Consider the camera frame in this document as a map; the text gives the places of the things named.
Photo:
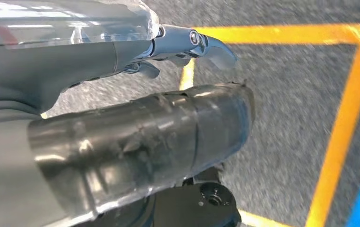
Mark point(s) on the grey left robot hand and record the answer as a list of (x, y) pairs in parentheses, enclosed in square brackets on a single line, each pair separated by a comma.
[(120, 141)]

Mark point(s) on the black robot leg joint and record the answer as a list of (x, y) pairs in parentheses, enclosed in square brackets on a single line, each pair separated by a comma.
[(198, 200)]

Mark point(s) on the yellow floor tape marking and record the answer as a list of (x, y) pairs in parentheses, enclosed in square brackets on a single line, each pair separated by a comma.
[(349, 109)]

